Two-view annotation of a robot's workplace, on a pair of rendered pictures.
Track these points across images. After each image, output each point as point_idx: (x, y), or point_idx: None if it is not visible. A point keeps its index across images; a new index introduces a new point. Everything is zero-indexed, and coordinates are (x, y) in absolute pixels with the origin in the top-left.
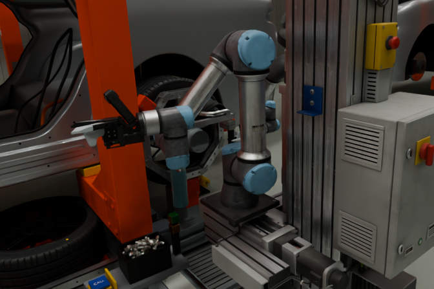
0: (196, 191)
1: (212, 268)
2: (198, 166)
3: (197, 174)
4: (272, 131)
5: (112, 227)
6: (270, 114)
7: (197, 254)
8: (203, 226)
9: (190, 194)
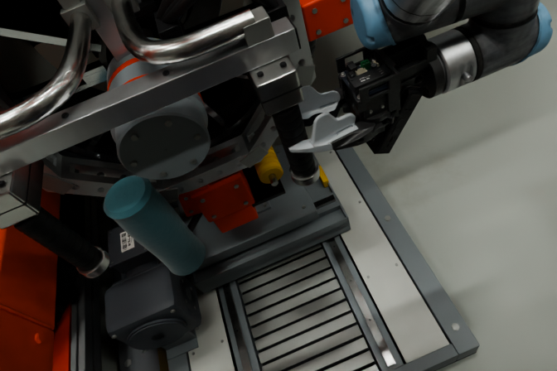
0: (242, 201)
1: (292, 333)
2: (241, 141)
3: (236, 168)
4: (501, 69)
5: None
6: (508, 0)
7: (283, 265)
8: (287, 229)
9: (224, 210)
